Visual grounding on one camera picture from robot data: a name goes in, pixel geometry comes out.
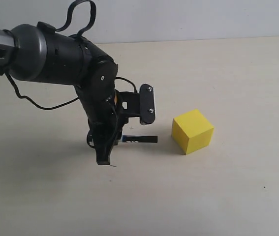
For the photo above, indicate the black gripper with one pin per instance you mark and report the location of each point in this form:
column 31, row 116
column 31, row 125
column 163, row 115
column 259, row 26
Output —
column 106, row 131

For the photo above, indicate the black and white marker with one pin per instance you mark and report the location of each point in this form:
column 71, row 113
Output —
column 139, row 139

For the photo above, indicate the yellow cube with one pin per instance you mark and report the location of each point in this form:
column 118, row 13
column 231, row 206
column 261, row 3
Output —
column 191, row 131

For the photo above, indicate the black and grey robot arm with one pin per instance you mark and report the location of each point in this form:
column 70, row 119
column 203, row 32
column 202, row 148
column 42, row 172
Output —
column 39, row 54

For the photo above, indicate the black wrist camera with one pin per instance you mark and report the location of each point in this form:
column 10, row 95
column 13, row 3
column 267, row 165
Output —
column 147, row 104

